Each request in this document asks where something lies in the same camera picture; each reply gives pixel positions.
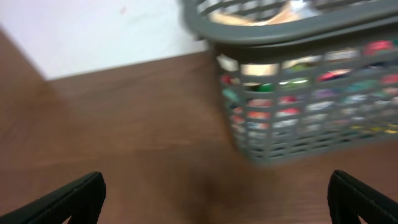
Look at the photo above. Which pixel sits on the colourful tissue multipack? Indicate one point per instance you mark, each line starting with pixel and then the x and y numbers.
pixel 330 106

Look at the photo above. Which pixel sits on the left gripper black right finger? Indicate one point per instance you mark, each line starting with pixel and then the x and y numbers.
pixel 350 201

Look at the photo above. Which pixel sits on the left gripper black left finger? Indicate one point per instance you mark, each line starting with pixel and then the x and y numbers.
pixel 78 202

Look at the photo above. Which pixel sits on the beige paper pouch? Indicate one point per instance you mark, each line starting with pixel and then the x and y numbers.
pixel 291 10

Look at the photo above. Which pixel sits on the grey plastic lattice basket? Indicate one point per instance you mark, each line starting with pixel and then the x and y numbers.
pixel 302 77

